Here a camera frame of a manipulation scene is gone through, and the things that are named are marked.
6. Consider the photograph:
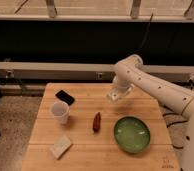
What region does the black floor cable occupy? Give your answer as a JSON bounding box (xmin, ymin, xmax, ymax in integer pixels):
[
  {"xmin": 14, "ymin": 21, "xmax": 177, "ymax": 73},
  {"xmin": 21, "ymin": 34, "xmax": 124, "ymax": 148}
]
[{"xmin": 162, "ymin": 111, "xmax": 188, "ymax": 150}]

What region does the white plastic cup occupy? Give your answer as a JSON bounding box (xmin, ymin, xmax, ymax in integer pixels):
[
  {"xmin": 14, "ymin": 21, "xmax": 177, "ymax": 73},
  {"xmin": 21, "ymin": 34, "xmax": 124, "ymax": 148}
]
[{"xmin": 50, "ymin": 101, "xmax": 69, "ymax": 124}]

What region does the green ceramic bowl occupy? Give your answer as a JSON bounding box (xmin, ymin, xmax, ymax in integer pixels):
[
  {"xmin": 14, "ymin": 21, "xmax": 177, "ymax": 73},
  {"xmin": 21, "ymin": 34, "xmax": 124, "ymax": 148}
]
[{"xmin": 114, "ymin": 116, "xmax": 151, "ymax": 154}]

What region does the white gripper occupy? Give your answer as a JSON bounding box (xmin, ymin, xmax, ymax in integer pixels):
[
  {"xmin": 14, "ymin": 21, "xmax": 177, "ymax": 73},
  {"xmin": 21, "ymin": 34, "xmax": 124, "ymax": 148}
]
[{"xmin": 112, "ymin": 77, "xmax": 134, "ymax": 96}]

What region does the red chili pepper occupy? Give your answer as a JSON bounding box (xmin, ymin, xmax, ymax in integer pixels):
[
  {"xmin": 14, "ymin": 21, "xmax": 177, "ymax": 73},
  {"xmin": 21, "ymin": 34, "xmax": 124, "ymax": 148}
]
[{"xmin": 93, "ymin": 112, "xmax": 101, "ymax": 132}]

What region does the black hanging cable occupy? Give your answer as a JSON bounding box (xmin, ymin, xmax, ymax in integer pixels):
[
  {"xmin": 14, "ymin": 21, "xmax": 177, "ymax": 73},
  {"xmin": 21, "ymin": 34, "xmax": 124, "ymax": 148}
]
[{"xmin": 138, "ymin": 13, "xmax": 154, "ymax": 56}]

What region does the black rectangular phone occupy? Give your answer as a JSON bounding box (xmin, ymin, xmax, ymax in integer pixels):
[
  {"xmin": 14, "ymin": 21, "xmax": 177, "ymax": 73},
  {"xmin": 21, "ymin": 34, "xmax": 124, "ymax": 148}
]
[{"xmin": 56, "ymin": 90, "xmax": 75, "ymax": 105}]

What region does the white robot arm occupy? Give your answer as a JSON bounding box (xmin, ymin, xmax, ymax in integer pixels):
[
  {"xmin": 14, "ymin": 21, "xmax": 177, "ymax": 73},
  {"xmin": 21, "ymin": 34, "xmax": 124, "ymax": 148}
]
[{"xmin": 108, "ymin": 54, "xmax": 194, "ymax": 171}]

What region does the clear plastic bottle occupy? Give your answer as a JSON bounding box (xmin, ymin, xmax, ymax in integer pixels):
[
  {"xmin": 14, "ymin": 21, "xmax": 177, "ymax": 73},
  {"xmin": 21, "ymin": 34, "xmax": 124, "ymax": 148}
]
[{"xmin": 107, "ymin": 89, "xmax": 123, "ymax": 102}]

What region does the white sponge block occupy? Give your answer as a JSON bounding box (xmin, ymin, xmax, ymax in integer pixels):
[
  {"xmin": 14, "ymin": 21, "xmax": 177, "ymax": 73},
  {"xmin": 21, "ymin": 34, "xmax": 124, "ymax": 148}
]
[{"xmin": 50, "ymin": 135, "xmax": 72, "ymax": 159}]

